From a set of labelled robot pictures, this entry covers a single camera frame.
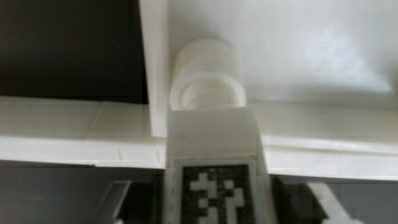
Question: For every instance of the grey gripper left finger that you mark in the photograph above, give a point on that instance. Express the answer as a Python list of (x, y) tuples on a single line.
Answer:
[(130, 204)]

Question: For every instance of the white table leg with tag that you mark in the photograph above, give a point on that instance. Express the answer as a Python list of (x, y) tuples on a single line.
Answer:
[(217, 181)]

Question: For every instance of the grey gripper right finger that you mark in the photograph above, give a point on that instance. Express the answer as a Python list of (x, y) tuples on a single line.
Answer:
[(306, 204)]

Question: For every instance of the white front fence bar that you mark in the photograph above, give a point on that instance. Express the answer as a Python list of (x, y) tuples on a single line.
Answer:
[(326, 141)]

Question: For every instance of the white square table top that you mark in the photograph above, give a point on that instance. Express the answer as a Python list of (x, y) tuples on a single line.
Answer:
[(317, 48)]

